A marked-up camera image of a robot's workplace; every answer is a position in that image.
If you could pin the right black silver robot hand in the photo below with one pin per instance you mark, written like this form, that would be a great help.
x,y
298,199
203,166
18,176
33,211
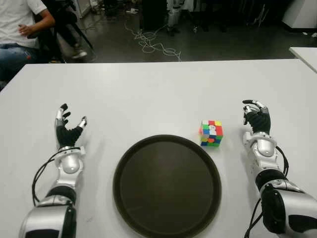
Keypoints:
x,y
260,122

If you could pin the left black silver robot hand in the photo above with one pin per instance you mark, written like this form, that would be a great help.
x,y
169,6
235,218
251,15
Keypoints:
x,y
66,135

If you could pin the multicoloured Rubik's cube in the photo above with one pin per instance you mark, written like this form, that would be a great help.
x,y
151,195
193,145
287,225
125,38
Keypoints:
x,y
211,132

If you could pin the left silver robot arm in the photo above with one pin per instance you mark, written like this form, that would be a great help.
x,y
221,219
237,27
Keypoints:
x,y
70,163

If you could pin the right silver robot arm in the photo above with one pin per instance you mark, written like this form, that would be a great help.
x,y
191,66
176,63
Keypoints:
x,y
265,146

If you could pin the dark round plate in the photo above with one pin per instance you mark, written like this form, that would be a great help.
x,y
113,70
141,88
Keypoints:
x,y
167,188

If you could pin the white side table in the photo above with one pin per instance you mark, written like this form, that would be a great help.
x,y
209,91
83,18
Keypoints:
x,y
305,55

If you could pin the black chair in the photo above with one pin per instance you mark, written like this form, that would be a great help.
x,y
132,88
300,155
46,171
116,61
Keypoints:
x,y
45,39

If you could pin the white floor scrap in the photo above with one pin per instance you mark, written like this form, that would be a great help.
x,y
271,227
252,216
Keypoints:
x,y
314,35

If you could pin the walking person in dark trousers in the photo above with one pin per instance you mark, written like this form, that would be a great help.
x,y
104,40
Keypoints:
x,y
68,32

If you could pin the metal folding stand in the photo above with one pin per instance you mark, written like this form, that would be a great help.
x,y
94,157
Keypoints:
x,y
260,16

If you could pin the small white floor object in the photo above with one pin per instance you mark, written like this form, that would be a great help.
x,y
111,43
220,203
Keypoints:
x,y
195,29

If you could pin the white cabinet with dark base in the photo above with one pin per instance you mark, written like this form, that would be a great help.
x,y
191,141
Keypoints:
x,y
303,13

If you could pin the seated person in white shirt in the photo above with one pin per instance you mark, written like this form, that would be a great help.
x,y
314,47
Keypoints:
x,y
15,22

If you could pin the white framed cabinet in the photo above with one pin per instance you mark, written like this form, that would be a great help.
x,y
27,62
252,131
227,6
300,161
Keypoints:
x,y
83,8

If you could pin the black cabinet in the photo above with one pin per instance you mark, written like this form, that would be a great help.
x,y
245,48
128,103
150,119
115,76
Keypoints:
x,y
153,15

